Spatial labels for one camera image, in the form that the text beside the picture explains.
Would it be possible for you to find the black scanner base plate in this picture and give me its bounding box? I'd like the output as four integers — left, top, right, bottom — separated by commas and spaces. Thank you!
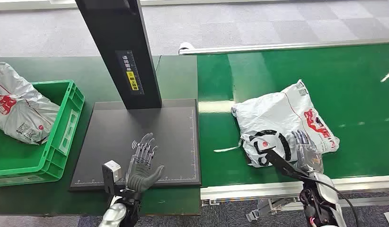
69, 99, 202, 192

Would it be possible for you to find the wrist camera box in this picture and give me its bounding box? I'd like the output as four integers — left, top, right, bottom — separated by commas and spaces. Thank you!
265, 149, 309, 183
102, 160, 123, 195

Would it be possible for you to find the metal conveyor bracket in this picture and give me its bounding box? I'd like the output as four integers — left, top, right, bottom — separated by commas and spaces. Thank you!
246, 198, 300, 222

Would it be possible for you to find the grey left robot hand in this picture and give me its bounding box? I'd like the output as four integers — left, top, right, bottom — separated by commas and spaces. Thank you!
125, 133, 165, 193

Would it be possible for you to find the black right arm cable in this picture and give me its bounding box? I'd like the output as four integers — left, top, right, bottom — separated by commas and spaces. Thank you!
307, 175, 360, 227

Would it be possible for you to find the green conveyor belt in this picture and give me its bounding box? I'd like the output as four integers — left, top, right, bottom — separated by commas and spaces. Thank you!
197, 43, 389, 188

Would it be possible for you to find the grey poly mailer package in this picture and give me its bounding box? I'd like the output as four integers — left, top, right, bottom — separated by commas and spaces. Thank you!
0, 62, 61, 145

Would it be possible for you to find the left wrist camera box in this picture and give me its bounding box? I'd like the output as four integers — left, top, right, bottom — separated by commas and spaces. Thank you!
102, 160, 123, 195

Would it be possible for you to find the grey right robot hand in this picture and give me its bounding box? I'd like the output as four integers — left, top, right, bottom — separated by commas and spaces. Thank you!
292, 129, 324, 173

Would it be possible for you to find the black scanner column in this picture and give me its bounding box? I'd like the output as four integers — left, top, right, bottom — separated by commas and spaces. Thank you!
74, 0, 162, 110

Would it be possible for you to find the white poly mailer package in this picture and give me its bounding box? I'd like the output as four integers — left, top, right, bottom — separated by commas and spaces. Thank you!
231, 79, 340, 168

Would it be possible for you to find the green plastic crate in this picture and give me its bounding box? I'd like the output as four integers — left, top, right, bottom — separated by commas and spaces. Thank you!
0, 79, 85, 188

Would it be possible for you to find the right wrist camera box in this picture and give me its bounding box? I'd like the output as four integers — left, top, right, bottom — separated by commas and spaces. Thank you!
265, 149, 309, 183

